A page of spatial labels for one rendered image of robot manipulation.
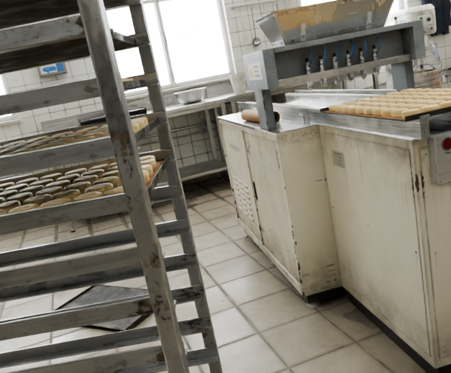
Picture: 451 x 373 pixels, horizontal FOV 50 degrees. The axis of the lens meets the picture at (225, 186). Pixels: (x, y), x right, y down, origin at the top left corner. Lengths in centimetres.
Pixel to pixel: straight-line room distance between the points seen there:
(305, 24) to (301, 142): 49
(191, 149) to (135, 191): 461
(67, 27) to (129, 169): 22
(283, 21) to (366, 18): 38
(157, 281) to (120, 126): 25
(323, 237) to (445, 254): 71
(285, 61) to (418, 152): 84
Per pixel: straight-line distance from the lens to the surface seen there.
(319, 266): 225
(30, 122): 516
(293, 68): 215
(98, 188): 88
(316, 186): 214
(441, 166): 152
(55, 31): 78
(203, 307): 130
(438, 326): 173
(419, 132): 148
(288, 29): 213
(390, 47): 234
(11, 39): 80
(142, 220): 75
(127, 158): 73
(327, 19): 219
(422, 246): 160
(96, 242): 127
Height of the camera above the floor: 113
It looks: 13 degrees down
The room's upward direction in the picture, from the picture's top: 11 degrees counter-clockwise
